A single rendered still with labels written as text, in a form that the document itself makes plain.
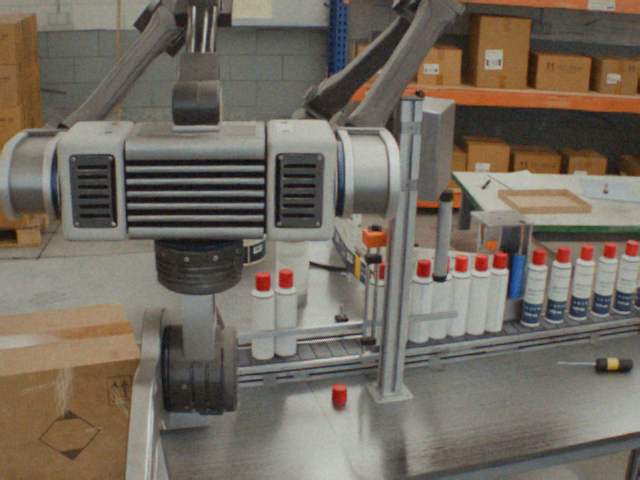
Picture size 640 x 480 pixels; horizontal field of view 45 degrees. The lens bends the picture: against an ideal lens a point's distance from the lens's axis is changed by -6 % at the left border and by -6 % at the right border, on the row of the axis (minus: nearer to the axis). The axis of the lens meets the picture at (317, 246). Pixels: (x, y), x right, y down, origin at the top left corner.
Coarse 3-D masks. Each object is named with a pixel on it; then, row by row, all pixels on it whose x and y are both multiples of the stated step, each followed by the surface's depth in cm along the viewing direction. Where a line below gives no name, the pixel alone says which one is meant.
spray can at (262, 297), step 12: (264, 276) 180; (264, 288) 181; (252, 300) 182; (264, 300) 181; (252, 312) 184; (264, 312) 182; (252, 324) 185; (264, 324) 183; (252, 348) 187; (264, 348) 185; (264, 360) 186
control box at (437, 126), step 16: (432, 112) 161; (448, 112) 168; (432, 128) 162; (448, 128) 170; (432, 144) 163; (448, 144) 173; (432, 160) 164; (448, 160) 175; (432, 176) 165; (448, 176) 178; (432, 192) 166
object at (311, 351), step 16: (512, 320) 210; (544, 320) 210; (592, 320) 210; (608, 320) 210; (448, 336) 201; (464, 336) 201; (480, 336) 201; (496, 336) 201; (240, 352) 190; (304, 352) 191; (320, 352) 191; (336, 352) 191; (352, 352) 192
